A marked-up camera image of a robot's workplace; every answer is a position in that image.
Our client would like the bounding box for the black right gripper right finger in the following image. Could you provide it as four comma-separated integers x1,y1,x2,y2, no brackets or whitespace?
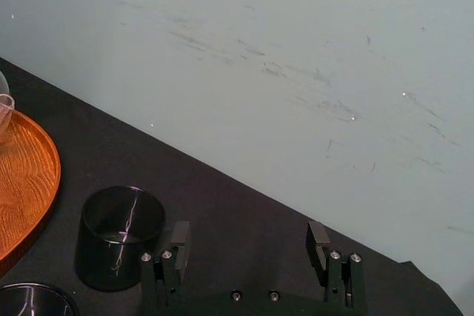
305,221,367,312

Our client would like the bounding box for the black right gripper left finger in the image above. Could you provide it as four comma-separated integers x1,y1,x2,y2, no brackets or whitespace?
140,221,191,313

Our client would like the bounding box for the round orange wooden tray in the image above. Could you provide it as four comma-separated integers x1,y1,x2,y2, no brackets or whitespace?
0,107,62,279

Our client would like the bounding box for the black table cloth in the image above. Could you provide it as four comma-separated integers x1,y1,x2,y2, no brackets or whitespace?
0,57,464,316

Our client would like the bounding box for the clear glass teapot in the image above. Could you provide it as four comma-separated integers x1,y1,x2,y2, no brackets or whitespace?
0,70,16,154

